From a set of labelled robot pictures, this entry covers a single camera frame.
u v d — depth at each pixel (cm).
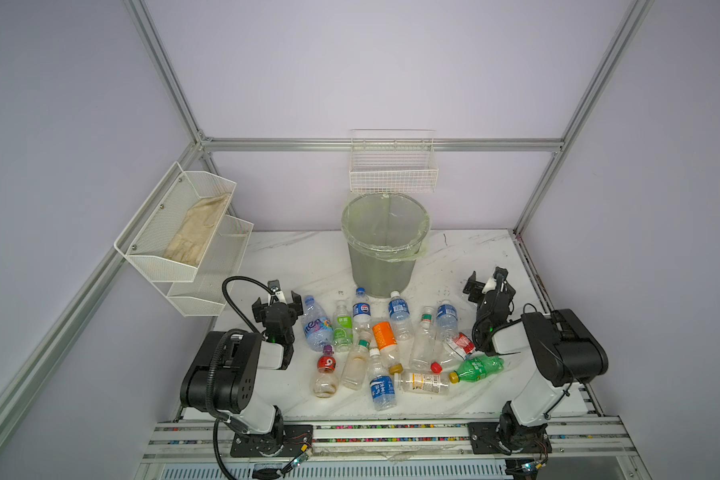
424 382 78
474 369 80
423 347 87
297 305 86
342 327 88
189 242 77
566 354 48
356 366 85
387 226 104
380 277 97
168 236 78
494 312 72
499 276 78
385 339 86
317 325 88
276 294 79
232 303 67
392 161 95
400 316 91
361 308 93
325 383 82
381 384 76
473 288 86
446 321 95
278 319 71
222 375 44
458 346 86
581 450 76
